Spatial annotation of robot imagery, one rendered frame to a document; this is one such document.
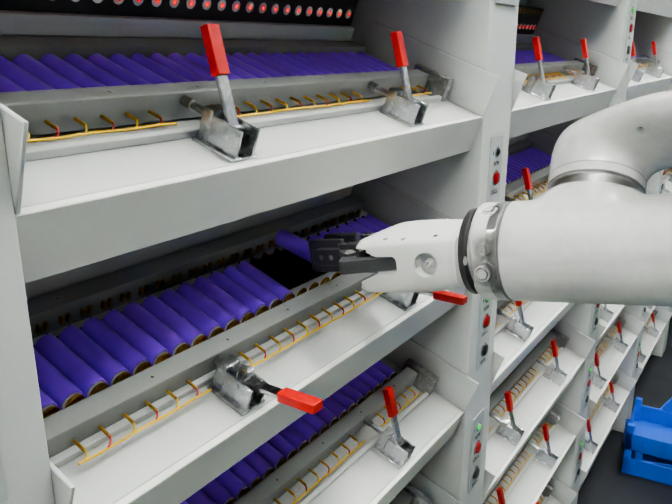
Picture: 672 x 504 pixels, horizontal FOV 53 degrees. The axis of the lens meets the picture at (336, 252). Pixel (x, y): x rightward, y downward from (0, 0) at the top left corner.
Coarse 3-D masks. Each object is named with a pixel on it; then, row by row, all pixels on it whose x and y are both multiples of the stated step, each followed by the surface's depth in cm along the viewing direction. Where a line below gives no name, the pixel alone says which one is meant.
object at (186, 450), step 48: (336, 192) 88; (384, 192) 92; (192, 240) 68; (48, 288) 56; (336, 336) 66; (384, 336) 70; (288, 384) 58; (336, 384) 65; (144, 432) 49; (192, 432) 50; (240, 432) 52; (96, 480) 44; (144, 480) 45; (192, 480) 50
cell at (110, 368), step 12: (60, 336) 53; (72, 336) 53; (84, 336) 53; (72, 348) 52; (84, 348) 52; (96, 348) 52; (84, 360) 52; (96, 360) 51; (108, 360) 51; (108, 372) 51; (120, 372) 51; (108, 384) 51
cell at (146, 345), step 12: (108, 312) 56; (120, 312) 57; (108, 324) 56; (120, 324) 56; (132, 324) 56; (120, 336) 55; (132, 336) 55; (144, 336) 55; (144, 348) 54; (156, 348) 54; (156, 360) 54
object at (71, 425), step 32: (320, 288) 69; (352, 288) 72; (256, 320) 61; (288, 320) 63; (192, 352) 54; (224, 352) 56; (128, 384) 49; (160, 384) 50; (192, 384) 53; (64, 416) 45; (96, 416) 46; (128, 416) 48; (64, 448) 45
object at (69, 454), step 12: (324, 312) 68; (336, 312) 70; (312, 324) 66; (276, 336) 63; (288, 336) 63; (264, 348) 60; (204, 384) 55; (168, 396) 52; (180, 396) 53; (144, 408) 50; (120, 420) 48; (120, 432) 48; (84, 444) 46; (96, 444) 46; (60, 456) 44; (72, 456) 45
